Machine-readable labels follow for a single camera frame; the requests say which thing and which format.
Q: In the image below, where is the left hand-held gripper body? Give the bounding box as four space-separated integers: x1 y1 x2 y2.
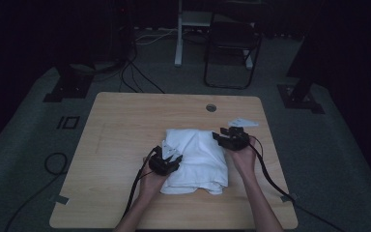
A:
148 140 180 177

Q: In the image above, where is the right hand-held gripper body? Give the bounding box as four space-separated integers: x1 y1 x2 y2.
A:
221 117 259 152

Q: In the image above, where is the white dress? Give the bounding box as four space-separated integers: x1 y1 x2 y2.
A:
159 128 230 196

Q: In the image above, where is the person's right hand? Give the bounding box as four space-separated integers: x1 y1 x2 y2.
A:
226 136 258 178

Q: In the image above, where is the person's left hand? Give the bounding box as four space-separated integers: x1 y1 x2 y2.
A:
139 158 169 200

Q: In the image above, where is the black stand with base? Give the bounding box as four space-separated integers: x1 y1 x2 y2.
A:
276 0 326 115

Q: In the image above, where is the grey tape piece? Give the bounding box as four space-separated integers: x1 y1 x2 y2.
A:
279 192 300 204
55 194 71 206

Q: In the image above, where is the black folding chair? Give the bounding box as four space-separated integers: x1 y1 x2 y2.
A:
203 19 264 91

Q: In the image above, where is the black stand base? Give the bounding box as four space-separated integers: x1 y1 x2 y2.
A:
43 64 95 103

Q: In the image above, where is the dark upright equipment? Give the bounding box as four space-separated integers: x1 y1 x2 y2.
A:
109 0 137 63

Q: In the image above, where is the left hand-held gripper black cable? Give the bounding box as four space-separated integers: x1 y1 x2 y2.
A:
121 146 162 222

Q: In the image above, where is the hand-held gripper black cable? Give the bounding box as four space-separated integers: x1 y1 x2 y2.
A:
248 136 347 232
121 146 162 222

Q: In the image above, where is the right hand-held gripper black cable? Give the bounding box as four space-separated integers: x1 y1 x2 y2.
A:
248 136 347 232

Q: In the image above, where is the white desk frame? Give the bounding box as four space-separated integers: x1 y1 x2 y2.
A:
173 0 255 70

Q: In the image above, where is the white floor cable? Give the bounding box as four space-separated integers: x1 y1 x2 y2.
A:
134 27 179 45

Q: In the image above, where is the looped black floor cable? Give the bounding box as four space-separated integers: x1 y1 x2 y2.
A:
4 152 70 232

